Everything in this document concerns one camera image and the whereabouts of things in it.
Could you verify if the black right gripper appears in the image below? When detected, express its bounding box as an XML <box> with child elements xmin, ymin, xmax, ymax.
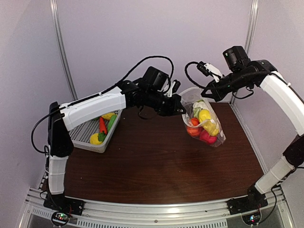
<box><xmin>201</xmin><ymin>69</ymin><xmax>252</xmax><ymax>102</ymax></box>

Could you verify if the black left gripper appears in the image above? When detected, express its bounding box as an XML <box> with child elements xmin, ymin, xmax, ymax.
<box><xmin>145</xmin><ymin>88</ymin><xmax>187</xmax><ymax>116</ymax></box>

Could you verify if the clear dotted zip top bag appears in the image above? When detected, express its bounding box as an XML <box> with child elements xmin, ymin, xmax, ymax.
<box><xmin>180</xmin><ymin>87</ymin><xmax>226</xmax><ymax>147</ymax></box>

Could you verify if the orange toy pumpkin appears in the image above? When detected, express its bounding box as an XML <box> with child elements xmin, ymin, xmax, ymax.
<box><xmin>187</xmin><ymin>117</ymin><xmax>202</xmax><ymax>137</ymax></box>

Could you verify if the yellow toy banana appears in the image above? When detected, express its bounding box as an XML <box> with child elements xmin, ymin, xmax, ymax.
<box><xmin>198</xmin><ymin>110</ymin><xmax>219</xmax><ymax>136</ymax></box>

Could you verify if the red toy bell pepper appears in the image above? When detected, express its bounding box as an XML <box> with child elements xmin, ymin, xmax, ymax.
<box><xmin>199</xmin><ymin>130</ymin><xmax>217</xmax><ymax>145</ymax></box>

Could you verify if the yellow toy corn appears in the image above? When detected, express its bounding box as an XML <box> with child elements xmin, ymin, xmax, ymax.
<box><xmin>101</xmin><ymin>112</ymin><xmax>116</xmax><ymax>121</ymax></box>

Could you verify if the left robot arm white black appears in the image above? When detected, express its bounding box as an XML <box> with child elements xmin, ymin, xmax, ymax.
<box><xmin>46</xmin><ymin>66</ymin><xmax>186</xmax><ymax>211</ymax></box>

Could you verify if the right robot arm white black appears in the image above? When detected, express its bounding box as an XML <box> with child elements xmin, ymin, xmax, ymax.
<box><xmin>197</xmin><ymin>46</ymin><xmax>304</xmax><ymax>210</ymax></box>

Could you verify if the green toy cucumber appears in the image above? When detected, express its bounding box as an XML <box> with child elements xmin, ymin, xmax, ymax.
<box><xmin>107</xmin><ymin>114</ymin><xmax>117</xmax><ymax>132</ymax></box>

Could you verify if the orange toy carrot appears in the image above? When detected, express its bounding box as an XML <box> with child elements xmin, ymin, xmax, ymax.
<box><xmin>99</xmin><ymin>117</ymin><xmax>107</xmax><ymax>135</ymax></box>

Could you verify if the yellow toy lemon green leaf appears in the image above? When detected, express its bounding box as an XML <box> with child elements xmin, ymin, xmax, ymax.
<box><xmin>90</xmin><ymin>133</ymin><xmax>106</xmax><ymax>145</ymax></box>

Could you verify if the white perforated plastic basket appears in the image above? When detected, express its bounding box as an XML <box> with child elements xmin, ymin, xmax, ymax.
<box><xmin>69</xmin><ymin>110</ymin><xmax>122</xmax><ymax>153</ymax></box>

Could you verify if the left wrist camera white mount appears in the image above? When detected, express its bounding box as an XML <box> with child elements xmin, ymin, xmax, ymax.
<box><xmin>163</xmin><ymin>79</ymin><xmax>181</xmax><ymax>97</ymax></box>

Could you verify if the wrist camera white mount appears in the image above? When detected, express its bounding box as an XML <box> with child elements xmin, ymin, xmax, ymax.
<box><xmin>163</xmin><ymin>79</ymin><xmax>181</xmax><ymax>97</ymax></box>
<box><xmin>197</xmin><ymin>61</ymin><xmax>223</xmax><ymax>83</ymax></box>

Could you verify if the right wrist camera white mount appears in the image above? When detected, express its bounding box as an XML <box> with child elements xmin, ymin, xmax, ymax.
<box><xmin>197</xmin><ymin>61</ymin><xmax>223</xmax><ymax>83</ymax></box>

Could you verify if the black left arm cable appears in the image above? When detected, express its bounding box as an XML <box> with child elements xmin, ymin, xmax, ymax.
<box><xmin>30</xmin><ymin>56</ymin><xmax>174</xmax><ymax>155</ymax></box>

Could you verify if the right aluminium corner post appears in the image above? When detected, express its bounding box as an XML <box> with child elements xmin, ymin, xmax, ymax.
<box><xmin>244</xmin><ymin>0</ymin><xmax>259</xmax><ymax>56</ymax></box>

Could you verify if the aluminium corner post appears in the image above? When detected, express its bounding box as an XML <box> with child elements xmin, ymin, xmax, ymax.
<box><xmin>49</xmin><ymin>0</ymin><xmax>78</xmax><ymax>100</ymax></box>
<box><xmin>244</xmin><ymin>0</ymin><xmax>259</xmax><ymax>56</ymax></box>

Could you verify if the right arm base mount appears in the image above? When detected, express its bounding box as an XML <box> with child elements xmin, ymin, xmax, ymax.
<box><xmin>227</xmin><ymin>196</ymin><xmax>268</xmax><ymax>226</ymax></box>

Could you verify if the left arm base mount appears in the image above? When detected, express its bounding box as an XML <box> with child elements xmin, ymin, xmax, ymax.
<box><xmin>43</xmin><ymin>198</ymin><xmax>85</xmax><ymax>227</ymax></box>

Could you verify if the left aluminium corner post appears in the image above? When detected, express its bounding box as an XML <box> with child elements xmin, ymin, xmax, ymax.
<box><xmin>49</xmin><ymin>0</ymin><xmax>78</xmax><ymax>100</ymax></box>

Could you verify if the aluminium front rail frame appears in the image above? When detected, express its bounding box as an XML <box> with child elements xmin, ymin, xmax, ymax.
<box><xmin>19</xmin><ymin>185</ymin><xmax>295</xmax><ymax>228</ymax></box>

